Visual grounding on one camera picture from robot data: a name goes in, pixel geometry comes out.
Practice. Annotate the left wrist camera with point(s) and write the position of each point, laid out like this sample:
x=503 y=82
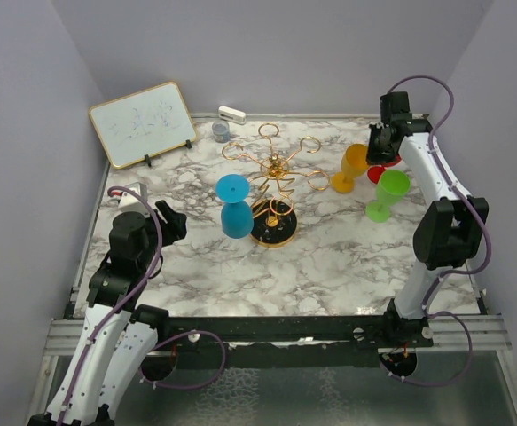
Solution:
x=128 y=203

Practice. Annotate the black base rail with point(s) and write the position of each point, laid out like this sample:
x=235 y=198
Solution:
x=207 y=343

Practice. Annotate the gold-framed whiteboard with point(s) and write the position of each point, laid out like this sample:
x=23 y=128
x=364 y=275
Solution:
x=143 y=125

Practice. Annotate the yellow wine glass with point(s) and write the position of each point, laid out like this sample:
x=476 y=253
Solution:
x=353 y=165

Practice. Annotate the white stapler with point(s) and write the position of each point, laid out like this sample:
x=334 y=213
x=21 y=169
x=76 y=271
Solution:
x=230 y=114

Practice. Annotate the red wine glass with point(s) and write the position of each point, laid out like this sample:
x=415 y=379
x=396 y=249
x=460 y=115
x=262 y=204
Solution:
x=374 y=172

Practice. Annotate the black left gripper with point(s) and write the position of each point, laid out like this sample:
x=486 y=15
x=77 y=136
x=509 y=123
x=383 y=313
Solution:
x=174 y=228

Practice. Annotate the green wine glass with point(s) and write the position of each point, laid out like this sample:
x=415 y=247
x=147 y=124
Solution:
x=391 y=188

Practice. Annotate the blue wine glass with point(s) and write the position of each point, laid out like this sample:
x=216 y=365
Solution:
x=236 y=215

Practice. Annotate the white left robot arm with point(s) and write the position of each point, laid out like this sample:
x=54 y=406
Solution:
x=117 y=332

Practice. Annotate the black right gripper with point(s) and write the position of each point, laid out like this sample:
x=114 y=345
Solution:
x=373 y=156

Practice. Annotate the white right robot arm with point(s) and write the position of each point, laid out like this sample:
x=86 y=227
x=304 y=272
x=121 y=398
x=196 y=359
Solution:
x=451 y=229

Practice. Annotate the gold wire glass rack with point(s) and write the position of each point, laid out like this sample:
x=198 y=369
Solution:
x=275 y=221

